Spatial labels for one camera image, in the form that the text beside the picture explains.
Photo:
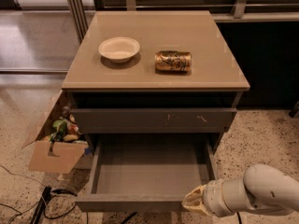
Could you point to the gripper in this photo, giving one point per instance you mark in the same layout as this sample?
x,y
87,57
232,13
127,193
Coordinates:
x,y
212,196

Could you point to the grey drawer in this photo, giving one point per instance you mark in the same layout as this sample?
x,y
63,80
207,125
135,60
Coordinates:
x,y
147,172
154,120

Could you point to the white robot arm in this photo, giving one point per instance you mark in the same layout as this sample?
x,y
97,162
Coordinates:
x,y
262,190

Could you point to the grey top drawer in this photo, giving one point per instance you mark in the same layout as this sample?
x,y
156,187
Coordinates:
x,y
154,120

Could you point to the grey drawer cabinet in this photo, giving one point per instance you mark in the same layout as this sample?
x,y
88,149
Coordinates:
x,y
215,80

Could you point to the gold soda can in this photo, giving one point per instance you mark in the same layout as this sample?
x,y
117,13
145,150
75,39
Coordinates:
x,y
173,61

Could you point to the black power strip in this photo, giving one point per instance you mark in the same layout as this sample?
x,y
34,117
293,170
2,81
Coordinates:
x,y
41,205

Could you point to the cardboard box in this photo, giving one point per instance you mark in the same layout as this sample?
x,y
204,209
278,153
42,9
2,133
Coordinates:
x,y
57,157

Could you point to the colourful toys in box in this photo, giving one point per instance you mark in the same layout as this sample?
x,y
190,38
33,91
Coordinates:
x,y
65,129

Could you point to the white paper bowl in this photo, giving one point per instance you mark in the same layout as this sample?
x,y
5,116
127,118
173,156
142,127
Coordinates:
x,y
119,49

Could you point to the metal railing frame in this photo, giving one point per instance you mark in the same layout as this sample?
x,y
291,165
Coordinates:
x,y
221,10

